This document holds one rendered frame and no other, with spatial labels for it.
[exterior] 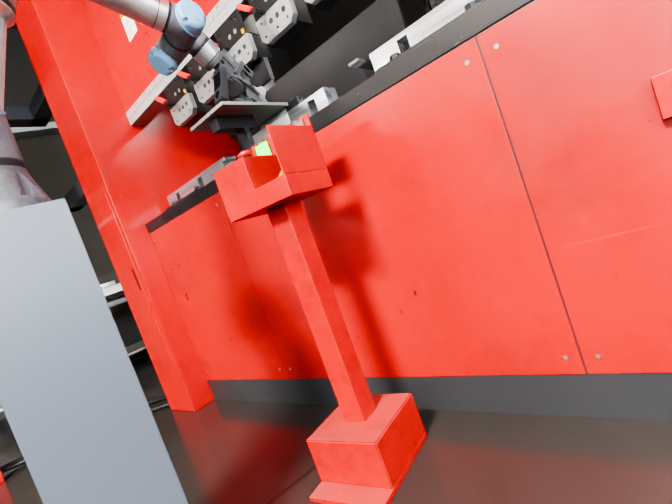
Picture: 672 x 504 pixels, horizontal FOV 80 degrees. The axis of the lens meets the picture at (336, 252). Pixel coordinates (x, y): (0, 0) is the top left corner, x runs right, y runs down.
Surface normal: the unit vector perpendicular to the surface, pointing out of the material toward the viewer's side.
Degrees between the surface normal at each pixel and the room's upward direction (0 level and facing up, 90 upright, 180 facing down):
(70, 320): 90
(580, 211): 90
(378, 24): 90
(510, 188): 90
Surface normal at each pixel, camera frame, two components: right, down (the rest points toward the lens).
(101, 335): 0.55, -0.15
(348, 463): -0.53, 0.25
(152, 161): 0.72, -0.22
